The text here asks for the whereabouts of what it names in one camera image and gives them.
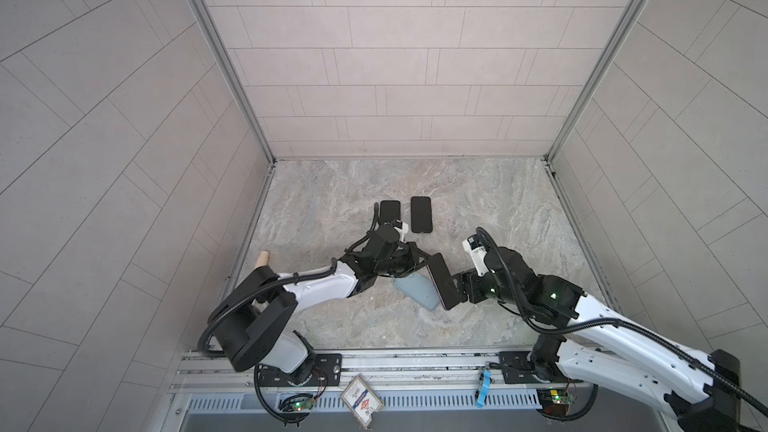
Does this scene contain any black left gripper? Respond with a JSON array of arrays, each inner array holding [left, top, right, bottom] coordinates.
[[369, 242, 431, 278]]

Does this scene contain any black phone case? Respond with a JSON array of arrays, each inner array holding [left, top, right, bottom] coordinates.
[[410, 196, 433, 234], [378, 200, 402, 224]]

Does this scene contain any light blue phone case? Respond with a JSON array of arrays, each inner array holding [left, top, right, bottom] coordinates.
[[393, 273, 440, 310]]

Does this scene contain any black phone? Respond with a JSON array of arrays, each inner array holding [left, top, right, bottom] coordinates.
[[426, 253, 465, 311]]

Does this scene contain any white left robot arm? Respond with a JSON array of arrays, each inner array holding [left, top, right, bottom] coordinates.
[[196, 222, 430, 377]]

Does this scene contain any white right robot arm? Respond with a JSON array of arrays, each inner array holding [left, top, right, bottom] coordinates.
[[453, 236, 742, 431]]

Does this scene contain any blue clip tag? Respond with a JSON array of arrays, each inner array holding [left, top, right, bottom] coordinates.
[[475, 367, 493, 409]]

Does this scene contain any wooden rolling pin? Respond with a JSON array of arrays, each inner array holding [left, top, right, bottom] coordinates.
[[254, 250, 270, 269]]

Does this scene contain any right circuit board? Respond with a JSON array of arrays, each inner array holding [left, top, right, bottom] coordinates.
[[536, 389, 576, 420]]

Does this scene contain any circuit board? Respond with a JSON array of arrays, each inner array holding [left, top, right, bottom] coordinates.
[[279, 393, 316, 413], [536, 389, 576, 420]]

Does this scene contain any white label card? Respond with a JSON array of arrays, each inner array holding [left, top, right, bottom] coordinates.
[[341, 375, 384, 429]]

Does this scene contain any left circuit board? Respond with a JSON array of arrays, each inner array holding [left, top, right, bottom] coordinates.
[[279, 393, 316, 413]]

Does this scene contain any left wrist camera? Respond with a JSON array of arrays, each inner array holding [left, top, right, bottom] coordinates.
[[392, 220, 409, 237]]

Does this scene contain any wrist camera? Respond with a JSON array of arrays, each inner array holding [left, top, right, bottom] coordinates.
[[462, 234, 489, 277], [392, 220, 409, 237]]

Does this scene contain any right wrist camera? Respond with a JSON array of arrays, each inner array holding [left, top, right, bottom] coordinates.
[[462, 234, 489, 277]]

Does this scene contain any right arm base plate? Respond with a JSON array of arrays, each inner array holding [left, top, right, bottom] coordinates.
[[486, 350, 582, 388]]

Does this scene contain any aluminium front rail frame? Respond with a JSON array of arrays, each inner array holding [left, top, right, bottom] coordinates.
[[149, 344, 697, 432]]

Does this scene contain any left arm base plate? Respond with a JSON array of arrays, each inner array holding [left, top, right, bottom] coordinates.
[[255, 353, 343, 388]]

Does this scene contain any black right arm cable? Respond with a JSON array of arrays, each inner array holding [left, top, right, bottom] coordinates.
[[475, 226, 768, 427]]

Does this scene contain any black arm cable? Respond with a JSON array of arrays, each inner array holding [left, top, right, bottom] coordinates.
[[196, 201, 382, 359], [475, 226, 768, 427]]

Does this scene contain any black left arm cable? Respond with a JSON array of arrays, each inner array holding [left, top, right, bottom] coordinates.
[[196, 201, 382, 359]]

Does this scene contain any aluminium corner rail right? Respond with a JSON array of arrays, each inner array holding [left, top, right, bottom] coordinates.
[[544, 0, 649, 167]]

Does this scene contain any aluminium corner rail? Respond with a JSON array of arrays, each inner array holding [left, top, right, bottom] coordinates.
[[544, 0, 649, 167], [187, 0, 276, 165]]

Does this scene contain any aluminium corner rail left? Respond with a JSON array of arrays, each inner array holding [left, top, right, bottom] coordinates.
[[187, 0, 276, 165]]

